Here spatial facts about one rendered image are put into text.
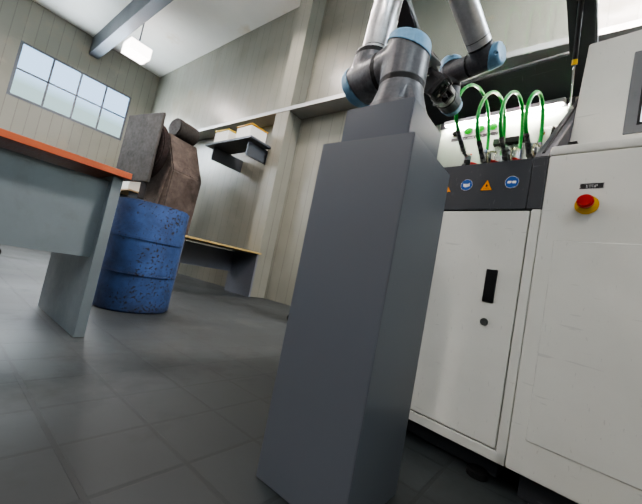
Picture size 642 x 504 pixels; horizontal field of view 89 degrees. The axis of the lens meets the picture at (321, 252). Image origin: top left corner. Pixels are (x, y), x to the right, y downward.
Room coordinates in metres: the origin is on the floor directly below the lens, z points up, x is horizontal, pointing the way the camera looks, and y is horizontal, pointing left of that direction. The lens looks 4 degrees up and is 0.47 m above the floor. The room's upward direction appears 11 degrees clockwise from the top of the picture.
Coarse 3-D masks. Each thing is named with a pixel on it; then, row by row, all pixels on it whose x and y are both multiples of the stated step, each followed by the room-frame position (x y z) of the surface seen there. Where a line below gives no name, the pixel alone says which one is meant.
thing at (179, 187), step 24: (144, 120) 5.17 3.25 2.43; (144, 144) 5.10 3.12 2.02; (168, 144) 5.08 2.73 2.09; (192, 144) 5.79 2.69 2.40; (120, 168) 5.31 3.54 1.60; (144, 168) 5.03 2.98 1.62; (168, 168) 5.18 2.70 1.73; (192, 168) 5.60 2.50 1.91; (144, 192) 5.69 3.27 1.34; (168, 192) 5.20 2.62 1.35; (192, 192) 5.60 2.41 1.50
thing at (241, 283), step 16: (192, 240) 4.41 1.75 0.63; (192, 256) 4.50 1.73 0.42; (208, 256) 4.69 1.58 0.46; (224, 256) 4.89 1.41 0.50; (240, 256) 4.91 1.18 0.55; (256, 256) 4.68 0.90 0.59; (176, 272) 3.80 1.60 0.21; (240, 272) 4.86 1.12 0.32; (224, 288) 5.05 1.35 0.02; (240, 288) 4.81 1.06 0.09
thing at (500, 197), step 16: (512, 160) 0.98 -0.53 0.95; (528, 160) 0.94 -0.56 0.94; (464, 176) 1.08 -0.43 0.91; (480, 176) 1.04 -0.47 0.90; (496, 176) 1.00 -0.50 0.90; (528, 176) 0.94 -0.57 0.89; (464, 192) 1.07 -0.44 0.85; (480, 192) 1.03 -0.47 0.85; (496, 192) 1.00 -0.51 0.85; (512, 192) 0.97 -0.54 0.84; (448, 208) 1.10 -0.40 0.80; (464, 208) 1.06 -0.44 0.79; (480, 208) 1.03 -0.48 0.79; (496, 208) 0.99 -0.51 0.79; (512, 208) 0.96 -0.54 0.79
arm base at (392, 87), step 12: (396, 72) 0.75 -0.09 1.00; (408, 72) 0.74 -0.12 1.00; (384, 84) 0.76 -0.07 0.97; (396, 84) 0.74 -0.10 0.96; (408, 84) 0.74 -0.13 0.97; (420, 84) 0.75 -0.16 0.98; (384, 96) 0.74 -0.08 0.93; (396, 96) 0.73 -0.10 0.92; (408, 96) 0.74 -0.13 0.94; (420, 96) 0.75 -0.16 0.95
